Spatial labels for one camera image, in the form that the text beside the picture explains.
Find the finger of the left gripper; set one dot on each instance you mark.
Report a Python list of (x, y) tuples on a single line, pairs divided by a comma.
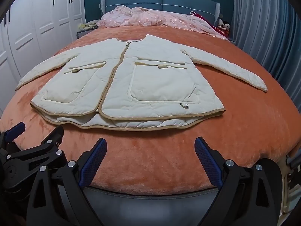
[(14, 132), (55, 137)]

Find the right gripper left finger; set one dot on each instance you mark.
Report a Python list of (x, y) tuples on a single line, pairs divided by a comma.
[(46, 205)]

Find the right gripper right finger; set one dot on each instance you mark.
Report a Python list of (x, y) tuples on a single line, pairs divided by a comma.
[(246, 196)]

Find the cream quilted jacket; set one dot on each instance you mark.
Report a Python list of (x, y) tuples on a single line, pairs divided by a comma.
[(137, 85)]

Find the orange plush bed blanket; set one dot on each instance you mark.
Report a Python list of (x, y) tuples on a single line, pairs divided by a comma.
[(254, 125)]

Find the grey nightstand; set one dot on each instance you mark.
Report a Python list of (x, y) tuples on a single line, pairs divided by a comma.
[(83, 33)]

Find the clutter on nightstand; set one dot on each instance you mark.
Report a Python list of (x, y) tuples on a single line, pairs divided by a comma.
[(89, 25)]

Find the white wardrobe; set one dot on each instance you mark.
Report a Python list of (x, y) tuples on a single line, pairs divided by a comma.
[(31, 32)]

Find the pink sequined quilt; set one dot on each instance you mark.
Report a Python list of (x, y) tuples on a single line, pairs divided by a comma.
[(139, 16)]

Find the plush toy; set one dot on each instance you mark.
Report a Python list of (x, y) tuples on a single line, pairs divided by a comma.
[(223, 27)]

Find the grey blue curtain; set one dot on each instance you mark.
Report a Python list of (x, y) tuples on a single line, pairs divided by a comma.
[(269, 31)]

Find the red pillow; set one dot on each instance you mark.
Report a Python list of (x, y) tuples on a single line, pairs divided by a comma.
[(196, 14)]

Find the blue upholstered headboard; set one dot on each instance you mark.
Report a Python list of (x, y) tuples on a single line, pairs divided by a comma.
[(208, 9)]

